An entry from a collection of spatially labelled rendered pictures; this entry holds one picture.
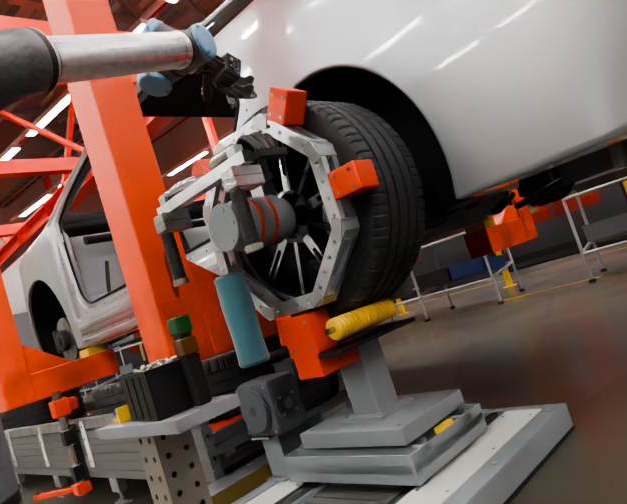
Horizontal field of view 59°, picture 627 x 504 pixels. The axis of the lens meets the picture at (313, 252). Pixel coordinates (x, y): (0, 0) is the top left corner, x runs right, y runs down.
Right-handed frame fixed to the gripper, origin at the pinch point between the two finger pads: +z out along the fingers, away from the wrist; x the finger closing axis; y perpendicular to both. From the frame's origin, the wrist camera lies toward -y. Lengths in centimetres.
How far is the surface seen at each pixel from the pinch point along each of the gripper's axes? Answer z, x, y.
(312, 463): 40, -102, -22
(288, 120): -2.0, -27.0, 21.9
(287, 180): 10.4, -30.6, 4.8
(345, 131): 9.0, -31.4, 31.5
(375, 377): 47, -81, -1
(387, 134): 24.0, -25.0, 32.4
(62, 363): 21, -21, -239
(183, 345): -15, -85, 1
